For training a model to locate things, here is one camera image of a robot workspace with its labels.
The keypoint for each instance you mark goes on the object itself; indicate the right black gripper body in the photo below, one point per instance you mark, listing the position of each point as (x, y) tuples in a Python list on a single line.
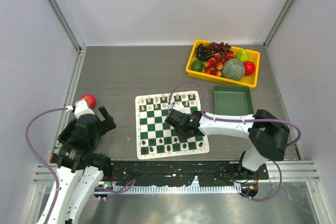
[(182, 136)]

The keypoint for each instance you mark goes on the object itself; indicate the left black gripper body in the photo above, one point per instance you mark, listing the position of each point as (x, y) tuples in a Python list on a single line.
[(100, 132)]

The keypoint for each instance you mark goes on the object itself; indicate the green white chess board mat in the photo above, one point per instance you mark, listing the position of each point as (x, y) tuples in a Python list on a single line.
[(157, 139)]

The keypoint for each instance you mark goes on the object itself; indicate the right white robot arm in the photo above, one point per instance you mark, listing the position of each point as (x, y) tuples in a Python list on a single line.
[(269, 136)]

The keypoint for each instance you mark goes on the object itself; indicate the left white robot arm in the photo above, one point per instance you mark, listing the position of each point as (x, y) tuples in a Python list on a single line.
[(79, 168)]

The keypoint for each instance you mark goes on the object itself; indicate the red apple on table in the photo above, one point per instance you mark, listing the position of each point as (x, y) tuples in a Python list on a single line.
[(90, 99)]

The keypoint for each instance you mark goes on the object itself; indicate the green plastic tray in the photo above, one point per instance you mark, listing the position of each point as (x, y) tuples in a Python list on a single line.
[(232, 100)]

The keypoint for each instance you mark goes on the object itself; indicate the green lime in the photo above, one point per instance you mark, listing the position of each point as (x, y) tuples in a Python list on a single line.
[(197, 65)]

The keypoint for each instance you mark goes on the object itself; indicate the red cherry bunch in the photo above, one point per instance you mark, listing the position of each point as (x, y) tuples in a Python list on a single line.
[(215, 63)]

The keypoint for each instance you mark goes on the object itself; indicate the green netted melon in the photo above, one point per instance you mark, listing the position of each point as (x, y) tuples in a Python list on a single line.
[(233, 69)]

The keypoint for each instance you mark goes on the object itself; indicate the black grape bunch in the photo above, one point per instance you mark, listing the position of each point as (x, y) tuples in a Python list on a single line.
[(200, 52)]

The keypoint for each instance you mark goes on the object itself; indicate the yellow plastic fruit bin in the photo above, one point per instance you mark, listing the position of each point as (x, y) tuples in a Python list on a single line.
[(249, 81)]

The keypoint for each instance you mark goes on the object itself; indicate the dark red grape bunch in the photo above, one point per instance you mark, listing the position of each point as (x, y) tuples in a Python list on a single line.
[(213, 48)]

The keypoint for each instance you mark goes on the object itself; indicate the red apple in bin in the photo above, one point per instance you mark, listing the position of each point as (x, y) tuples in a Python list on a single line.
[(249, 68)]

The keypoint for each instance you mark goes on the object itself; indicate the green yellow pear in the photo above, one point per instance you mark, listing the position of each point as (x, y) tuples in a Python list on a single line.
[(242, 56)]

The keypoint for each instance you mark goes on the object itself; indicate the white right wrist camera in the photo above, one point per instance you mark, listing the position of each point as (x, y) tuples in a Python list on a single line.
[(179, 106)]

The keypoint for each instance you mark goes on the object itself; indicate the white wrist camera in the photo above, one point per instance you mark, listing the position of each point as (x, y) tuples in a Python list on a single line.
[(80, 108), (179, 106)]

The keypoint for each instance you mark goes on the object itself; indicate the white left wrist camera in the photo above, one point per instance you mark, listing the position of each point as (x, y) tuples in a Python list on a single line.
[(80, 108)]

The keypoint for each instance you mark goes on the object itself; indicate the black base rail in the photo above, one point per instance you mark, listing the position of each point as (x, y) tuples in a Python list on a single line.
[(176, 173)]

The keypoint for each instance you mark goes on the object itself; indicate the aluminium frame rail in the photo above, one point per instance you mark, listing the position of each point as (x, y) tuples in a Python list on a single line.
[(286, 171)]

